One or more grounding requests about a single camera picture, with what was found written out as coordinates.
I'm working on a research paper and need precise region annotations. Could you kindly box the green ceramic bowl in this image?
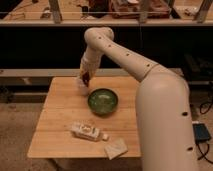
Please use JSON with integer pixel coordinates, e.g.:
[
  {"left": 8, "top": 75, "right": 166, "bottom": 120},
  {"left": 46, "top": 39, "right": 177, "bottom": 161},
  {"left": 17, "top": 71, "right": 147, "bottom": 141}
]
[{"left": 87, "top": 88, "right": 118, "bottom": 116}]

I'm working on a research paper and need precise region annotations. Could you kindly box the clear plastic bottle lying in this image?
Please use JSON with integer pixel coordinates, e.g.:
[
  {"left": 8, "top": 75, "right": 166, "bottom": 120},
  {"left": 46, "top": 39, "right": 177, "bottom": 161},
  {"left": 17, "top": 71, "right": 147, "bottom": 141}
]
[{"left": 69, "top": 122, "right": 109, "bottom": 142}]

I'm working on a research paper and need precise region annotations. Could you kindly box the red chili pepper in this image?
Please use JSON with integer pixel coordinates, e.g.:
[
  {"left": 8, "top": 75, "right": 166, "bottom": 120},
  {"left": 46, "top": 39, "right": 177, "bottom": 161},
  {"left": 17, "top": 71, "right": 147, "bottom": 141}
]
[{"left": 82, "top": 72, "right": 90, "bottom": 87}]

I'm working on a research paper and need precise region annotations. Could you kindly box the wooden table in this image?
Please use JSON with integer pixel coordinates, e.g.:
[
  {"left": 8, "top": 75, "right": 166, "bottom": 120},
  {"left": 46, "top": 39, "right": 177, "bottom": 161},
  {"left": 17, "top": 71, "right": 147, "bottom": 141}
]
[{"left": 28, "top": 76, "right": 140, "bottom": 158}]

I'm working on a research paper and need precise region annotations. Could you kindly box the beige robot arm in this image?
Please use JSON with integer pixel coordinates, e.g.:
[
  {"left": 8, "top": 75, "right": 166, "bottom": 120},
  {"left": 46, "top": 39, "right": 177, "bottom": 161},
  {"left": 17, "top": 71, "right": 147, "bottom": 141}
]
[{"left": 77, "top": 27, "right": 199, "bottom": 171}]

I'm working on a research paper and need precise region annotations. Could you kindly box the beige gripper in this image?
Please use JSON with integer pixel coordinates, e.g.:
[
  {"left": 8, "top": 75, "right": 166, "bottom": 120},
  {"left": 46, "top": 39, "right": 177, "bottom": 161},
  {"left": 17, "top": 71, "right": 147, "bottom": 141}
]
[{"left": 80, "top": 57, "right": 100, "bottom": 81}]

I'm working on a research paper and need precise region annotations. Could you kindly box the white ceramic cup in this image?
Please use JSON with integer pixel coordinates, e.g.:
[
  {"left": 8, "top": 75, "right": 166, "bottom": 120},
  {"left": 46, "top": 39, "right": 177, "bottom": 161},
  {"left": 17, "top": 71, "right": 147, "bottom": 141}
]
[{"left": 76, "top": 77, "right": 89, "bottom": 96}]

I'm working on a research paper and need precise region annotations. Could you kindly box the background workbench shelf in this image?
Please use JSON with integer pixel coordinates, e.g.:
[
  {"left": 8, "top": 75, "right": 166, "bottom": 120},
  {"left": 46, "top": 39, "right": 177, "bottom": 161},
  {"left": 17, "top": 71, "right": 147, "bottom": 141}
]
[{"left": 0, "top": 0, "right": 213, "bottom": 26}]

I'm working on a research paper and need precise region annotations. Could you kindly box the black foot pedal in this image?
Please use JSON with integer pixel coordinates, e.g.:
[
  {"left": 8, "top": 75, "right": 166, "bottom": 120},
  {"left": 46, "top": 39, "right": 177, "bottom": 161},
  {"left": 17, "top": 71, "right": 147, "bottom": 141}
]
[{"left": 193, "top": 123, "right": 211, "bottom": 143}]

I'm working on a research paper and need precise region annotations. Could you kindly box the beige sponge block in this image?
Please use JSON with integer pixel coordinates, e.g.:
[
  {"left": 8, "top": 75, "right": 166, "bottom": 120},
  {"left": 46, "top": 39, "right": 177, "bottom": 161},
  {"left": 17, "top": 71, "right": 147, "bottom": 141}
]
[{"left": 104, "top": 139, "right": 128, "bottom": 160}]

